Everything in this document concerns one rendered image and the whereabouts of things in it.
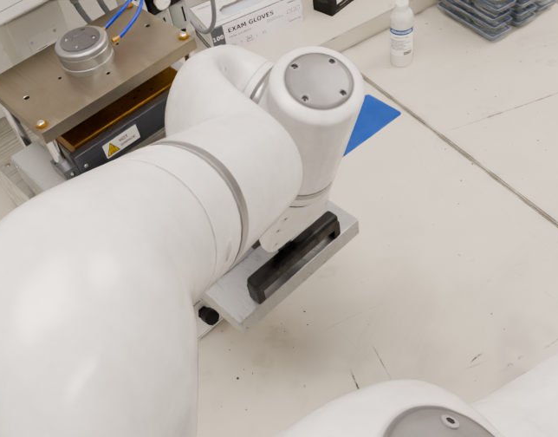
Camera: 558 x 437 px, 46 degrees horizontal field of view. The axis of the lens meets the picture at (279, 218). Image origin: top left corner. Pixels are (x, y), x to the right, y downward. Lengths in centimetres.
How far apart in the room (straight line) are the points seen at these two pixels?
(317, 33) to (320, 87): 99
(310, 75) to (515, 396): 30
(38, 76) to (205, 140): 68
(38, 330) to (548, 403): 31
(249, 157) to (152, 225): 12
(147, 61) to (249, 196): 64
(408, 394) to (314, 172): 42
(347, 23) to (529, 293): 77
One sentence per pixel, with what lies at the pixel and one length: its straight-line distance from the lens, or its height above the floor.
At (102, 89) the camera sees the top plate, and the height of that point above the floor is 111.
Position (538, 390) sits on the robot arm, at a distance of 46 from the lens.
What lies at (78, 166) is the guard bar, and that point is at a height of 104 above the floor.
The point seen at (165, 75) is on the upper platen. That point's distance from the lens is 105.
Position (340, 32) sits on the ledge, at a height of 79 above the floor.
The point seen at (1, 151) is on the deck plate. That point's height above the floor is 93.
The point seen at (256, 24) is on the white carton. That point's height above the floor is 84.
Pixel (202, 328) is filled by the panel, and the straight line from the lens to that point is 107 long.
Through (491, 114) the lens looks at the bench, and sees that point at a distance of 139.
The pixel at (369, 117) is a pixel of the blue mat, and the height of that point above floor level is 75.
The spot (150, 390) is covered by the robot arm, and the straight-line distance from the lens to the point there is 28.
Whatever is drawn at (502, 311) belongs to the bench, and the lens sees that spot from 109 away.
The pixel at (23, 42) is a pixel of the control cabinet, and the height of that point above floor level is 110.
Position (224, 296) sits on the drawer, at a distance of 85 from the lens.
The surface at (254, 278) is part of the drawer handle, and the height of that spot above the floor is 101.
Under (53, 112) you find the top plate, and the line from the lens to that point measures 97.
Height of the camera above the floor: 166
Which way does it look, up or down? 49 degrees down
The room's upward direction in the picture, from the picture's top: 12 degrees counter-clockwise
